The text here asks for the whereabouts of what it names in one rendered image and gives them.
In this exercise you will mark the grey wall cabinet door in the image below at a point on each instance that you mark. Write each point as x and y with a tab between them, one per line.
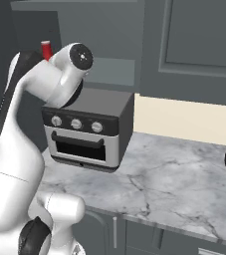
193	46

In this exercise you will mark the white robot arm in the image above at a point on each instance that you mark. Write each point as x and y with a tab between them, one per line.
15	166

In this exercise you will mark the open grey wall cabinet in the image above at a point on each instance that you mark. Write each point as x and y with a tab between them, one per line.
94	40

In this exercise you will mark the grey toaster oven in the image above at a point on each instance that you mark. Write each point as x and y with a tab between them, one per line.
91	129

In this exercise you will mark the grey base drawer front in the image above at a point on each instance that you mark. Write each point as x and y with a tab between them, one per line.
174	240

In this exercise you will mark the grey base cabinet door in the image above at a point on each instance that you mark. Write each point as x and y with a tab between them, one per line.
96	234

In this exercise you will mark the silver oven knob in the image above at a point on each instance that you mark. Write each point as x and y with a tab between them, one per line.
56	121
76	124
97	127

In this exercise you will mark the red ketchup bottle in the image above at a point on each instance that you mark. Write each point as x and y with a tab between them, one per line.
46	50

